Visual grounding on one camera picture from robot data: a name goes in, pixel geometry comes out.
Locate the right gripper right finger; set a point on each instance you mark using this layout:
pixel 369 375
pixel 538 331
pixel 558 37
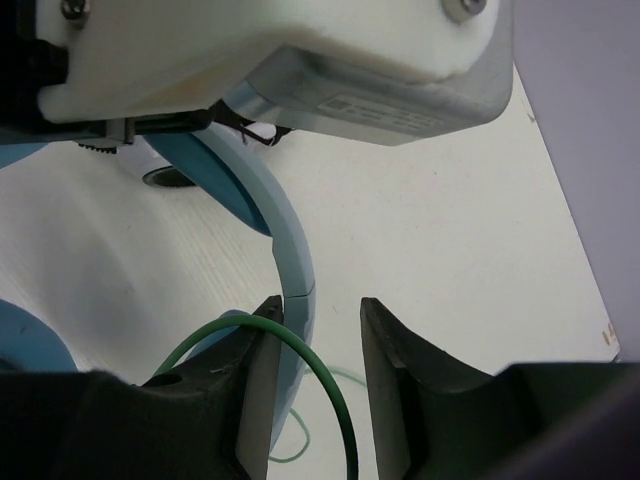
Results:
pixel 436 417

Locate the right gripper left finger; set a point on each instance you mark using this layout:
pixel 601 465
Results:
pixel 208 418

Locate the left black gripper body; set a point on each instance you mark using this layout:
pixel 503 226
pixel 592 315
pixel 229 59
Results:
pixel 28 64

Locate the light blue headphones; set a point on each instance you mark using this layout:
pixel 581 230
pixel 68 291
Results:
pixel 230 173

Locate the white black headphones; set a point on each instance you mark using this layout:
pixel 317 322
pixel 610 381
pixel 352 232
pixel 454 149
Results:
pixel 144 163

